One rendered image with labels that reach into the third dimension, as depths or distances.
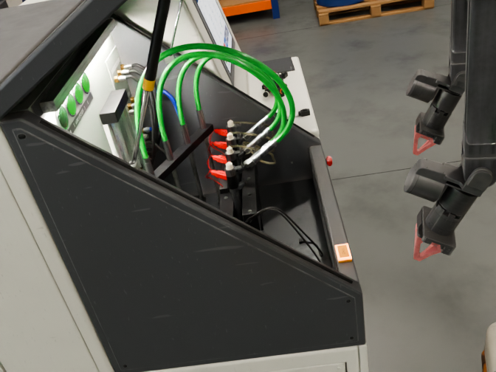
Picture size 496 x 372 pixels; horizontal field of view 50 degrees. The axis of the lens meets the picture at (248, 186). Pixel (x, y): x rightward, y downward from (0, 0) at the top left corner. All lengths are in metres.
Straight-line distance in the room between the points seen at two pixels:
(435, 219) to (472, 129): 0.20
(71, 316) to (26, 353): 0.17
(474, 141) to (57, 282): 0.83
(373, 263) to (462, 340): 0.56
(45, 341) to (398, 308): 1.57
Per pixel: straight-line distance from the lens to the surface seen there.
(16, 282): 1.18
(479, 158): 1.00
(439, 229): 1.09
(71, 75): 1.13
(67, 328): 1.25
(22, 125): 0.97
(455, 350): 2.30
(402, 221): 2.89
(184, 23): 1.57
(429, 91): 1.41
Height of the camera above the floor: 1.76
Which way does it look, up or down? 32 degrees down
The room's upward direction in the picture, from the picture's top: 11 degrees counter-clockwise
